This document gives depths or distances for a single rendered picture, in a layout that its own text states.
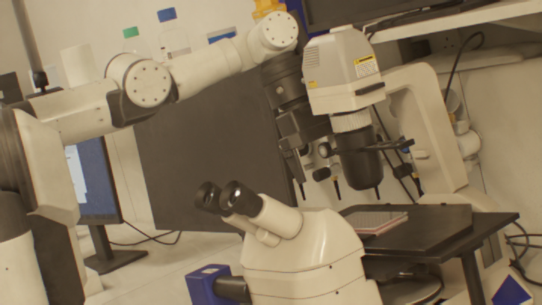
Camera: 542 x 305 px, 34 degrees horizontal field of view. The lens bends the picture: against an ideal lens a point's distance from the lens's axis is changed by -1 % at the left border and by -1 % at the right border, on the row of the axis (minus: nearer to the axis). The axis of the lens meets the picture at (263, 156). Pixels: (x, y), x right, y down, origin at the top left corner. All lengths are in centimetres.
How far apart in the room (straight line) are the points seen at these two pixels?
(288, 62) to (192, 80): 17
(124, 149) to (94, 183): 67
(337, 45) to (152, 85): 30
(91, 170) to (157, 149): 53
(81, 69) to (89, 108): 166
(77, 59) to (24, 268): 214
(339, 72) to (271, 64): 17
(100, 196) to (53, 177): 145
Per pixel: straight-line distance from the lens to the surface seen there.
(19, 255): 102
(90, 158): 259
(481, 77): 201
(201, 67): 154
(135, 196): 329
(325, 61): 147
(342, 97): 146
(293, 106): 159
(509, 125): 200
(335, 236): 135
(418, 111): 160
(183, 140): 200
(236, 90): 181
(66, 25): 367
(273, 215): 133
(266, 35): 156
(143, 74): 147
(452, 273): 158
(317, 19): 211
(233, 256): 246
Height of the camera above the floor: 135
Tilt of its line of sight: 8 degrees down
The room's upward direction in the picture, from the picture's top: 15 degrees counter-clockwise
